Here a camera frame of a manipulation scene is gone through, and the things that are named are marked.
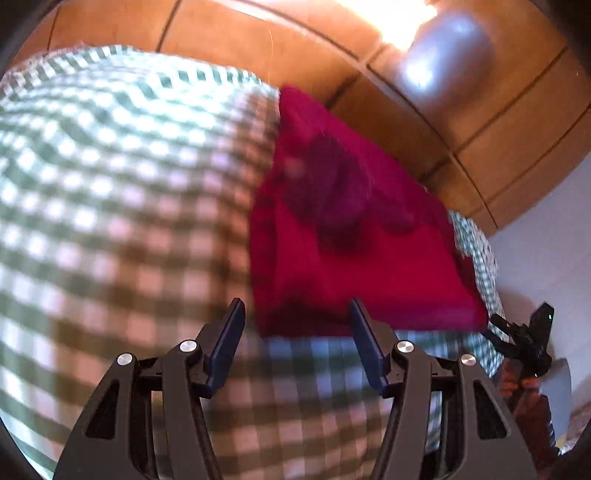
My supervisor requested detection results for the red cloth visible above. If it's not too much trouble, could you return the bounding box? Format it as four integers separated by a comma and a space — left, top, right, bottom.
249, 87, 489, 338

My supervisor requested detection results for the person's right hand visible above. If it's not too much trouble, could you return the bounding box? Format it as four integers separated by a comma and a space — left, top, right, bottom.
498, 360, 552, 448

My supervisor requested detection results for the wooden headboard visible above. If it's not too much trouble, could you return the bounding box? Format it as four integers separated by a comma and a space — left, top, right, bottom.
1, 1, 590, 233

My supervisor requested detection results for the green white checkered bedsheet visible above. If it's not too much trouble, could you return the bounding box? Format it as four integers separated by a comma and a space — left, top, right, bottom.
0, 44, 511, 480

